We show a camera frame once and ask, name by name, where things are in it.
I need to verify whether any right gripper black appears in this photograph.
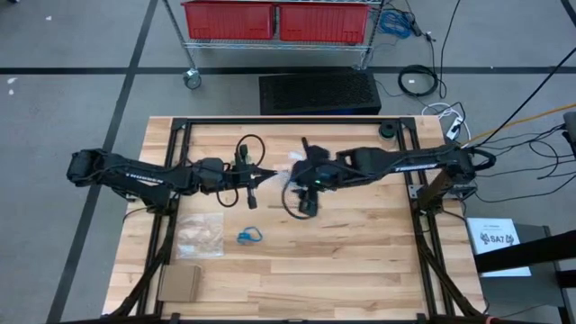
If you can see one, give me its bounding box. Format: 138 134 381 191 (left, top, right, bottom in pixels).
290 138 338 193

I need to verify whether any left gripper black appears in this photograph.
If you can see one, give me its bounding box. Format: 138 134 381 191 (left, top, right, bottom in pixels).
200 144 278 194

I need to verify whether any wide blue rubber band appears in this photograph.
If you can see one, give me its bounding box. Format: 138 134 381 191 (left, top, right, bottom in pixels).
236 225 264 246

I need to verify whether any black perforated case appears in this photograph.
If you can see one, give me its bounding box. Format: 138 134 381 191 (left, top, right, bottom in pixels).
258 70 383 116

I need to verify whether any brown cardboard box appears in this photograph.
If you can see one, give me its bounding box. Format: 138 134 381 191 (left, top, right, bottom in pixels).
157 264 203 303

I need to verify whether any red plastic storage bin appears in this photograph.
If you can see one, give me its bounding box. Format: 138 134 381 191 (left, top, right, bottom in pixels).
181 0 276 41
277 2 371 45

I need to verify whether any white power strip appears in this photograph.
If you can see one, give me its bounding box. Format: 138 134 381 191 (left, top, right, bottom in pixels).
445 115 464 140

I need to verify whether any white SA7 booklet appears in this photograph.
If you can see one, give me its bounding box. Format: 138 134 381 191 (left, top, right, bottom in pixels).
466 218 533 278

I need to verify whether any black bar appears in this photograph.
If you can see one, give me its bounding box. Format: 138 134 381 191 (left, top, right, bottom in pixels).
474 229 576 275

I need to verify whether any grey side table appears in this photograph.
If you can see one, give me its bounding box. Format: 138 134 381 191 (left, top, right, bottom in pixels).
474 223 569 324

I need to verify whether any black left camera cable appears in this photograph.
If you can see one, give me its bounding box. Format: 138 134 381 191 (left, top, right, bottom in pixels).
215 133 266 209

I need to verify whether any black camera cable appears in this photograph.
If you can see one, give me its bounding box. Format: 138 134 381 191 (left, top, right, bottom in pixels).
215 133 266 209
281 177 316 221

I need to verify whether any black right camera cable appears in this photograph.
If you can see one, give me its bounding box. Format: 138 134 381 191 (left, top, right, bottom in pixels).
281 177 316 221

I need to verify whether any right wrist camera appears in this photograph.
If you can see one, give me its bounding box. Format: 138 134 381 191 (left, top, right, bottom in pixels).
298 196 320 219

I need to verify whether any black cable coil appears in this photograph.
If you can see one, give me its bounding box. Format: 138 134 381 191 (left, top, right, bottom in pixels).
398 64 440 99

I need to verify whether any white cable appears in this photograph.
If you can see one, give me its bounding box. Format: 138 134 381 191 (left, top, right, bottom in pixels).
420 102 473 141

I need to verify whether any blue cable coil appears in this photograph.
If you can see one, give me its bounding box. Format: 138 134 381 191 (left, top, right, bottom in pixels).
377 8 416 40

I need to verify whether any thin black hanging cable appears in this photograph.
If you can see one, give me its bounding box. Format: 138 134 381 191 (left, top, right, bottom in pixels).
438 0 463 100

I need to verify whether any yellow floor cable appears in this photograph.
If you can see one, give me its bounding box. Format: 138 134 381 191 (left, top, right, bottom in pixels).
463 103 576 146

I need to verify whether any thick black cable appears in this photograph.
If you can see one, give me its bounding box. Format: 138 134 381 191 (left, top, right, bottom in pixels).
474 58 576 149

